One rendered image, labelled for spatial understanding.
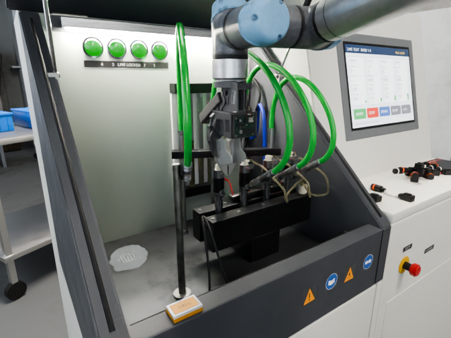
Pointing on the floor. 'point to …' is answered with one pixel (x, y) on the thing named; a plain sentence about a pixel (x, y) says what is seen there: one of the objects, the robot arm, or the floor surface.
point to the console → (428, 275)
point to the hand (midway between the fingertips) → (225, 169)
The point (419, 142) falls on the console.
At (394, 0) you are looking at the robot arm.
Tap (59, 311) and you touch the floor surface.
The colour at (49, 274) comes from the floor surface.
